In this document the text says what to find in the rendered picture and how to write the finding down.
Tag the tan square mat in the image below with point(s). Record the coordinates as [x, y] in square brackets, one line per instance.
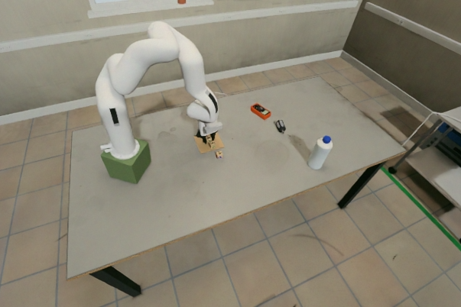
[205, 147]

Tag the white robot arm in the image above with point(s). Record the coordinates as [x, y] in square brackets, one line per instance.
[123, 72]

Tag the white bottle with blue cap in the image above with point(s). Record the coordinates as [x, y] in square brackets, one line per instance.
[320, 152]

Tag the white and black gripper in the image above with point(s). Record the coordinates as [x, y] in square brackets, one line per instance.
[201, 133]

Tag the orange pocket multimeter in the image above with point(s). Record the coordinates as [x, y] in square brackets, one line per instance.
[260, 111]

